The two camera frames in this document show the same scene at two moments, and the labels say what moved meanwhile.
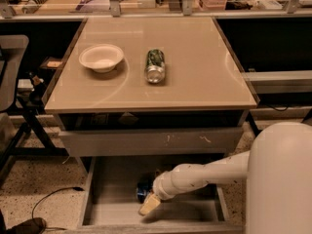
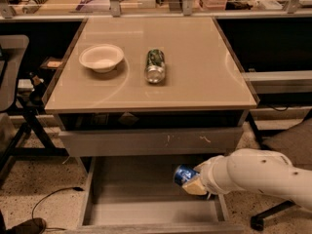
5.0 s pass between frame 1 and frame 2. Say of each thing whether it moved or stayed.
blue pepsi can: moved
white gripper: moved
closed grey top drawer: stayed
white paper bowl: stayed
